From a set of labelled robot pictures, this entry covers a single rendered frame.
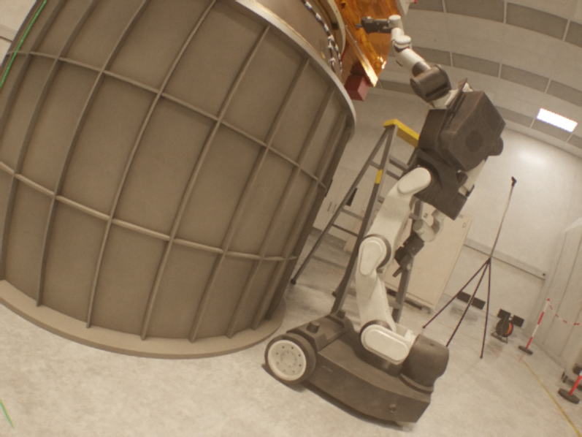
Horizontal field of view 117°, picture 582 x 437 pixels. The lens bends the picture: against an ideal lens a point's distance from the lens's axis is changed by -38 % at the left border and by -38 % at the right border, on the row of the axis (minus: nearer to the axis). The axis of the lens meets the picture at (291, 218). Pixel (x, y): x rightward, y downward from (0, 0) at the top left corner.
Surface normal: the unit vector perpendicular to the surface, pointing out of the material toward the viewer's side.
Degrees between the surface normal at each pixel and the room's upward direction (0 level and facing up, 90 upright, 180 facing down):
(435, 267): 90
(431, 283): 90
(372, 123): 90
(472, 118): 114
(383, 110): 90
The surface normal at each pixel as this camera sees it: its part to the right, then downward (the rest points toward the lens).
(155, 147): 0.47, 0.23
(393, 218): -0.47, -0.16
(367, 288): -0.55, 0.26
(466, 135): 0.04, 0.50
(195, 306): 0.65, 0.31
